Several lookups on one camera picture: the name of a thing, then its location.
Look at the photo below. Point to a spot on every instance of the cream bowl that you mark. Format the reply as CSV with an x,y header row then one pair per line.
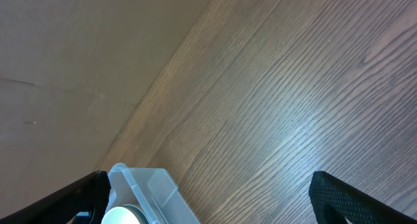
x,y
123,215

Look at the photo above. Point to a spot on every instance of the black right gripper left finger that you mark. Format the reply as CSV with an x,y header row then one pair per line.
x,y
83,201

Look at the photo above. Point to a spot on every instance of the clear plastic storage bin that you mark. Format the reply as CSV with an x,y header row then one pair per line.
x,y
151,191

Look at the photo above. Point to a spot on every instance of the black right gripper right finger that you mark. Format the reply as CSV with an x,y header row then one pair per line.
x,y
335,201

